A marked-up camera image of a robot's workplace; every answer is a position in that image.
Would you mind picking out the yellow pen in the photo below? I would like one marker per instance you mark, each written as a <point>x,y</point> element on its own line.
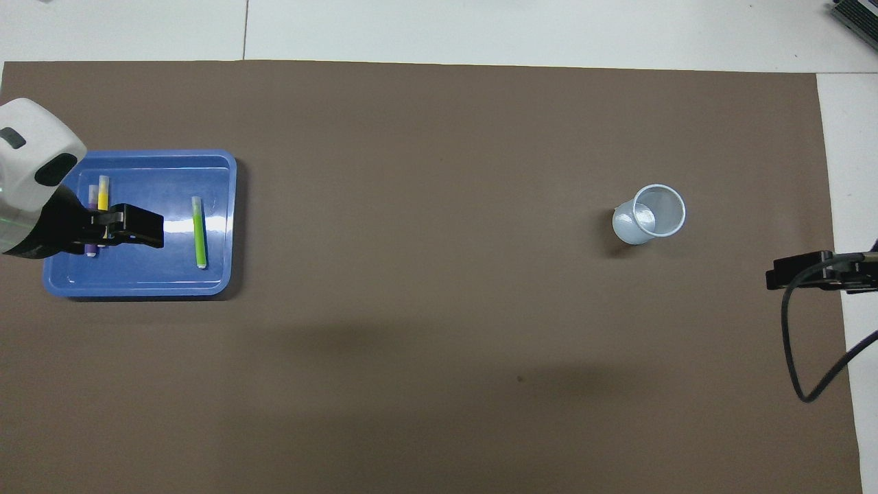
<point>103,192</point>

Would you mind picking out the purple pen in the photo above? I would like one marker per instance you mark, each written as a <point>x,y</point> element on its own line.
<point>92,197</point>

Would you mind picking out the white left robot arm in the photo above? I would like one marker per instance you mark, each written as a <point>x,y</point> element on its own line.
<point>27,151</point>

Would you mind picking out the green pen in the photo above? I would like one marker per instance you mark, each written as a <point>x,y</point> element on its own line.
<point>199,233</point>

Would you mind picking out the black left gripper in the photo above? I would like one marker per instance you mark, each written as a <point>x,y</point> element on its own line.
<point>58,230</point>

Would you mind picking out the brown table mat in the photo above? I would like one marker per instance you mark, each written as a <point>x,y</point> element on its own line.
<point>411,309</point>

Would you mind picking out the clear plastic cup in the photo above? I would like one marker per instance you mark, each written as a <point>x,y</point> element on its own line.
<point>648,216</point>

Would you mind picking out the dark keyboard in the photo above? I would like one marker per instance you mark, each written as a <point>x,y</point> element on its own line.
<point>861,17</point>

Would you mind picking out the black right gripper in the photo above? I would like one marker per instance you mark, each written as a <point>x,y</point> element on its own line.
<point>865,274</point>

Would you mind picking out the blue plastic tray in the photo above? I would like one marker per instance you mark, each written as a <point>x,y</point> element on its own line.
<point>151,274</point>

